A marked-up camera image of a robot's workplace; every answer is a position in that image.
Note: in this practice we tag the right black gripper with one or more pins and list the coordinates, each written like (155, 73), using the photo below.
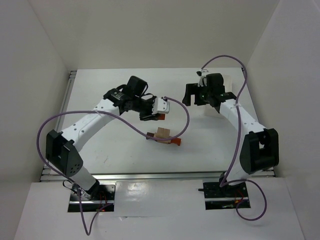
(197, 94)

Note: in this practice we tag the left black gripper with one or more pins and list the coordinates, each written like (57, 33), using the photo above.
(149, 110)

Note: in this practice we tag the reddish brown wedge block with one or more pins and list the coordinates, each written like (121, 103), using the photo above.
(161, 117)

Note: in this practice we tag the small light cube block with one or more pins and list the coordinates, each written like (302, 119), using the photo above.
(166, 132)

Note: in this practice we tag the dark brown notched block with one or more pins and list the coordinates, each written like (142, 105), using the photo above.
(150, 135)

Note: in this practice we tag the white plastic bin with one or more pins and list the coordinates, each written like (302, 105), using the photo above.
(211, 112)

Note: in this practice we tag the striped light wood block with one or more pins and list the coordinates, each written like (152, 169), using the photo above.
(163, 141)

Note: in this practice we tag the orange arch block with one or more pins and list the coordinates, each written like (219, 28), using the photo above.
(176, 141)

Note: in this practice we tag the tan rectangular block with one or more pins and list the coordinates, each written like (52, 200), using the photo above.
(166, 137)

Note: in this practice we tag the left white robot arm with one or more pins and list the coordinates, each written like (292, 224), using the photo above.
(63, 148)

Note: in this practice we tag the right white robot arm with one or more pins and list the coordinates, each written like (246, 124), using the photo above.
(257, 147)

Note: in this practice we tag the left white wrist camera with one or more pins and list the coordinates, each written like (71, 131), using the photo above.
(160, 106)

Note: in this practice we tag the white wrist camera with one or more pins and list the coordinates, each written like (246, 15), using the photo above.
(160, 106)
(202, 74)

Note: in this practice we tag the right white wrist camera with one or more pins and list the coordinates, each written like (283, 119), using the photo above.
(202, 74)

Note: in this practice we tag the aluminium left rail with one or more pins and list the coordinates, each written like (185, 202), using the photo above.
(66, 99)

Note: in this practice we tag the aluminium rail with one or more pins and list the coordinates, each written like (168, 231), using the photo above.
(66, 99)
(48, 177)

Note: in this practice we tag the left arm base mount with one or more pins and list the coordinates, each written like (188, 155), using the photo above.
(104, 198)

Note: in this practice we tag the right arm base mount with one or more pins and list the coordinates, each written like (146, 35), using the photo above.
(224, 198)

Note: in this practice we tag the aluminium front rail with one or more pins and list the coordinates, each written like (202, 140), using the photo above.
(48, 177)

